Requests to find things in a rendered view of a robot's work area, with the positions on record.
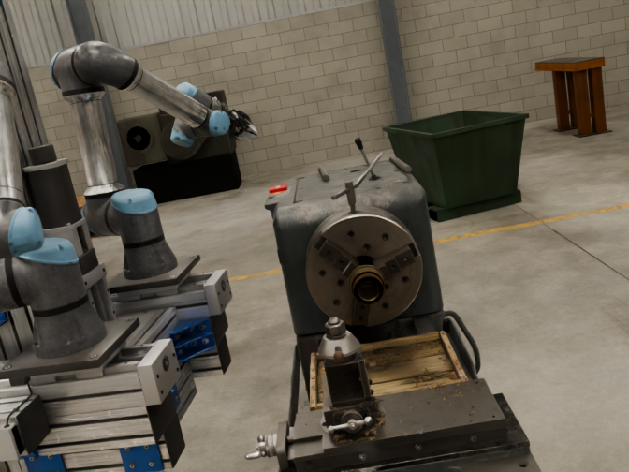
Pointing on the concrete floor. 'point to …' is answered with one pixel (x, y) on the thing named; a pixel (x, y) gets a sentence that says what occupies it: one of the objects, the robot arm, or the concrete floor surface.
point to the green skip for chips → (462, 159)
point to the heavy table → (577, 94)
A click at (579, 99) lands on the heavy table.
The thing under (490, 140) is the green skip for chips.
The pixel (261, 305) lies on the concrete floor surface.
